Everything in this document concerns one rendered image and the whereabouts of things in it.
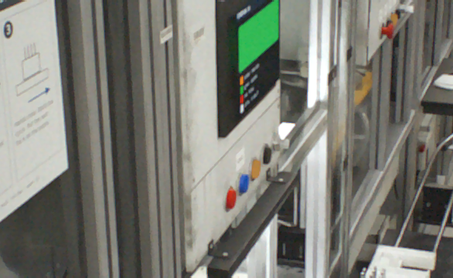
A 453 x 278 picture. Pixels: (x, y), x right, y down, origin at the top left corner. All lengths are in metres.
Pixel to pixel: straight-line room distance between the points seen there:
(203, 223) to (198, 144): 0.13
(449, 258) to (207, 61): 1.71
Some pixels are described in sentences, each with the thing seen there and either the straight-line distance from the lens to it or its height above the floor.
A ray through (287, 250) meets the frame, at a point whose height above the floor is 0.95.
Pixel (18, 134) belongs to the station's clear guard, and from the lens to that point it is 0.95.
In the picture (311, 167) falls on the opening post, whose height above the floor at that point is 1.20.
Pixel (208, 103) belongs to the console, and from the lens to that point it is 1.35.
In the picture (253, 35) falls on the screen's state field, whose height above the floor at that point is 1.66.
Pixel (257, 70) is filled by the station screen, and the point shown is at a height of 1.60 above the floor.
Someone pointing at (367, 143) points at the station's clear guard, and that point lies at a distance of 2.70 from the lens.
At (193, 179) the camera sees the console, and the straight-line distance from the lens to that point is 1.32.
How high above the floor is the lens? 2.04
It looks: 21 degrees down
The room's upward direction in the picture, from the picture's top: 1 degrees counter-clockwise
